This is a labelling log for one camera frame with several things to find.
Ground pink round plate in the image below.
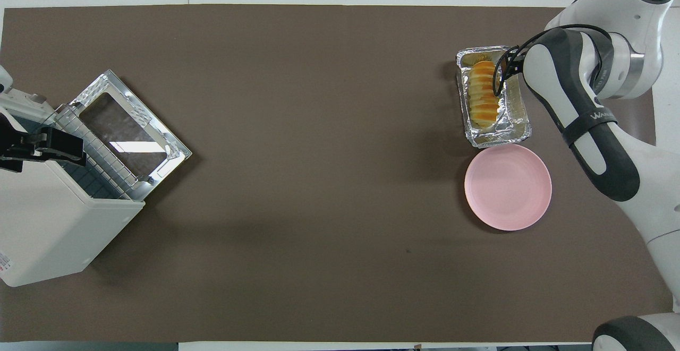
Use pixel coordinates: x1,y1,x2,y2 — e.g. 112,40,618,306
464,144,553,231

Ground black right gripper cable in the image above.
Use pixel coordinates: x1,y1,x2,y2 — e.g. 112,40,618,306
494,24,617,83

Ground cream toaster oven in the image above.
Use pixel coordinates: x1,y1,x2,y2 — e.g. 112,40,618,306
0,88,147,288

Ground aluminium foil tray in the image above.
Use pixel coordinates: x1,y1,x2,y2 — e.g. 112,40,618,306
456,46,532,149

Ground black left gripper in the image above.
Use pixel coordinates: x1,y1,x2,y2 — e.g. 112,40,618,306
0,111,87,174

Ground metal oven rack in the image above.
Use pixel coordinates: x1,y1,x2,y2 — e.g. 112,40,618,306
53,104,147,201

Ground glass oven door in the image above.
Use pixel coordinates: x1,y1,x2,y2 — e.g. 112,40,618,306
69,70,193,202

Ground brown table mat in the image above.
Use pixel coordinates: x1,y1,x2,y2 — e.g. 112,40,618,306
0,4,674,343

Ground golden sliced bread loaf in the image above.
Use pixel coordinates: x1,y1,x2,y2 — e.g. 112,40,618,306
469,60,501,129

